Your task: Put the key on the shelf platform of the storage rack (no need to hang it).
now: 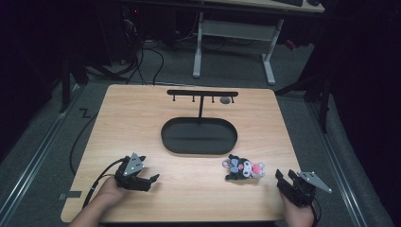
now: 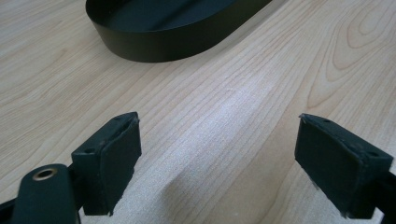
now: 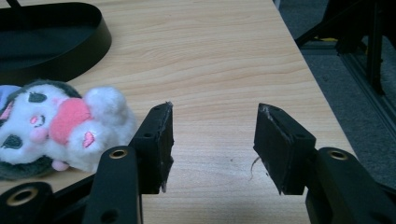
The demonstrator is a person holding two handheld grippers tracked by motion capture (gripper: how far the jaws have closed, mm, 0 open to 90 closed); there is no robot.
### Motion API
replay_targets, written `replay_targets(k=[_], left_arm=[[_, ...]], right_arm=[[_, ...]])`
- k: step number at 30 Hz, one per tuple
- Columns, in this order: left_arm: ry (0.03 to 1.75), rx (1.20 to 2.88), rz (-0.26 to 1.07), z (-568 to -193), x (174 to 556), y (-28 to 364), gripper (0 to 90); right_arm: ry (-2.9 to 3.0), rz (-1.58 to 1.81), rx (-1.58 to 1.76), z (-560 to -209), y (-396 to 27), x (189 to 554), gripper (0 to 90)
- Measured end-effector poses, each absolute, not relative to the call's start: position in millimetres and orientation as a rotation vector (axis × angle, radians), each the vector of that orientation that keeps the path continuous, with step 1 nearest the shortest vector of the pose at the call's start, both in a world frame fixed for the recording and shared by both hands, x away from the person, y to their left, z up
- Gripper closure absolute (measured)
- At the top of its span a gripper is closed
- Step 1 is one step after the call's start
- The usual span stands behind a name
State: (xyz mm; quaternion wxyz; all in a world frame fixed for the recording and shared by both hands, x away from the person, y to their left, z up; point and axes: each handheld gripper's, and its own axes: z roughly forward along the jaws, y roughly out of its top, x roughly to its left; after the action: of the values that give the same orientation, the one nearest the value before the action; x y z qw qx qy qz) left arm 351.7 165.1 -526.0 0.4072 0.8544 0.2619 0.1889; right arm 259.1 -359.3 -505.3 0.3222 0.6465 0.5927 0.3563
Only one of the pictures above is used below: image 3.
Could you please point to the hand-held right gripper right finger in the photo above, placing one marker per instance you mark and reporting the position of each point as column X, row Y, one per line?
column 289, row 149

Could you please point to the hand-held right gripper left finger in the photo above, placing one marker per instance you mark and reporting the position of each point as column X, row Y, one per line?
column 154, row 146

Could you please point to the white and pink plush toy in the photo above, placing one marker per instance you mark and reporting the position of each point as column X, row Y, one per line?
column 59, row 127

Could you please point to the black oval tray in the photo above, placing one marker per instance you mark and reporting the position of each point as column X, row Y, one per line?
column 46, row 40

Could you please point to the black metal frame stand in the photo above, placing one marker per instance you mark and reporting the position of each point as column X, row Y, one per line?
column 364, row 46

